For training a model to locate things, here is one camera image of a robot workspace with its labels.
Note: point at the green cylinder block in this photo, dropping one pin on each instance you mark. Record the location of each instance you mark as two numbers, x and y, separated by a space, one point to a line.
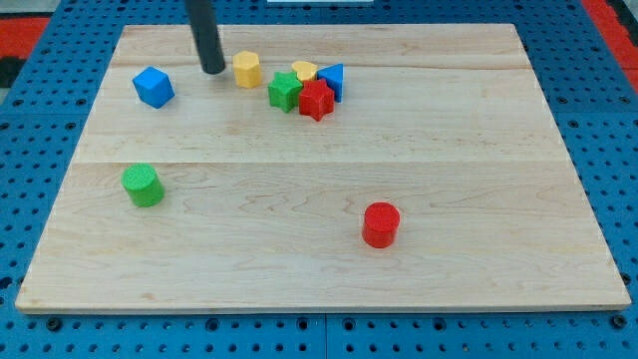
142 184

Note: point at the red star block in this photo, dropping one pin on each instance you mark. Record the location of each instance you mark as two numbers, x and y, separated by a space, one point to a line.
316 100

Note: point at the red cylinder block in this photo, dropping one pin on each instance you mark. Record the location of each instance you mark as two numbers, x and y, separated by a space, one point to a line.
380 225

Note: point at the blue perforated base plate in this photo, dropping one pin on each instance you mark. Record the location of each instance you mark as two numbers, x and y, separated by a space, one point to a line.
42 116

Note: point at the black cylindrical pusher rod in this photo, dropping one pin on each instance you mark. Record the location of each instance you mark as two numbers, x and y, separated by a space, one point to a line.
203 26

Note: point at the yellow heart block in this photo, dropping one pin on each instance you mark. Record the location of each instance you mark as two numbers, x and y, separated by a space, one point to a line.
305 71

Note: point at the blue triangle block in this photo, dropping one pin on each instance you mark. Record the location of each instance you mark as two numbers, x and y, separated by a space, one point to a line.
334 76

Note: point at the green star block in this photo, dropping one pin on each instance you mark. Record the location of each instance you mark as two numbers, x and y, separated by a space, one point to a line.
284 91

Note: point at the blue cube block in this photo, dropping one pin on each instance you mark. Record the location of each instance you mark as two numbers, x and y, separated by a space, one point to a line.
153 87

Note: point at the yellow hexagon block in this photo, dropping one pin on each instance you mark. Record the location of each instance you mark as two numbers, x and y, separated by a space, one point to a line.
246 69

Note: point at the light wooden board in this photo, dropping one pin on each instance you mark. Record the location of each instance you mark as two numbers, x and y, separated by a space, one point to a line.
263 210

